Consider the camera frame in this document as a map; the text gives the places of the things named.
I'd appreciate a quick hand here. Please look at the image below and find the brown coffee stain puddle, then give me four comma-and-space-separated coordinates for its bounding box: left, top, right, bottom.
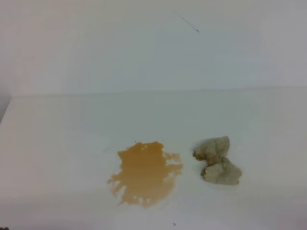
107, 141, 184, 208

